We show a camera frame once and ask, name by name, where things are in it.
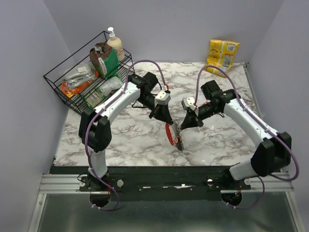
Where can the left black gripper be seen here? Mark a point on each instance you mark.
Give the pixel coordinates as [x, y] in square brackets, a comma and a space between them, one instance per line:
[164, 116]

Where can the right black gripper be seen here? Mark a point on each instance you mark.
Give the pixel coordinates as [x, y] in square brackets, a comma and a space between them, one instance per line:
[191, 120]

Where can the metal red key organizer plate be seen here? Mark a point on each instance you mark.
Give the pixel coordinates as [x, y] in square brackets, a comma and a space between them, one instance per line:
[174, 136]

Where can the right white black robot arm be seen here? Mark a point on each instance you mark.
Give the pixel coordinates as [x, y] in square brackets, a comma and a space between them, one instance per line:
[272, 147]

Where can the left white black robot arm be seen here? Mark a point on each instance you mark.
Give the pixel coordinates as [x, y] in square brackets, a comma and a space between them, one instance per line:
[95, 125]

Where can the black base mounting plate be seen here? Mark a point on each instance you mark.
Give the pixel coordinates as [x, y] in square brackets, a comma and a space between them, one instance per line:
[160, 183]

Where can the yellow chips bag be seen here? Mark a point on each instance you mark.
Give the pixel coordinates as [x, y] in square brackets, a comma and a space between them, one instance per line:
[222, 54]

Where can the green white snack packet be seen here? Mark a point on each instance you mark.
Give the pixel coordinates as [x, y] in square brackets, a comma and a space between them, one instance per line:
[103, 91]

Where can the brown green bag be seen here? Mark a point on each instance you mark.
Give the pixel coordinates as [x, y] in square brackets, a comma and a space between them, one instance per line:
[104, 59]

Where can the cream pump lotion bottle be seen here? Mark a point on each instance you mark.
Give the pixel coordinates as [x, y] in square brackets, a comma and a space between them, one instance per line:
[116, 44]

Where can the clear plastic packet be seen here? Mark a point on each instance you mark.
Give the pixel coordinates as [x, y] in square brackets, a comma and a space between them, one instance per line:
[80, 74]

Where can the orange snack packet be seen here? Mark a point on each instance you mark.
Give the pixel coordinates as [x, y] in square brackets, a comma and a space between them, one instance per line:
[71, 91]

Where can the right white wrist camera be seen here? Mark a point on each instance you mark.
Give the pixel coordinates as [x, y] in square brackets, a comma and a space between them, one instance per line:
[189, 103]

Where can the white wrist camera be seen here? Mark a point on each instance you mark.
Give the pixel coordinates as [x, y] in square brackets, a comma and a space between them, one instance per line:
[189, 103]
[162, 98]

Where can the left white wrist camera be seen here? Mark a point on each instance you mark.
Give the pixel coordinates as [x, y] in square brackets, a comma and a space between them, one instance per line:
[162, 98]

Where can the black wire rack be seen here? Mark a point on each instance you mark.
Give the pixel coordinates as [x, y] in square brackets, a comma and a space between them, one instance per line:
[55, 77]

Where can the aluminium rail frame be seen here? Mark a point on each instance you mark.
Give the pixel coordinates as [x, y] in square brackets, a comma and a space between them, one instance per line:
[74, 212]

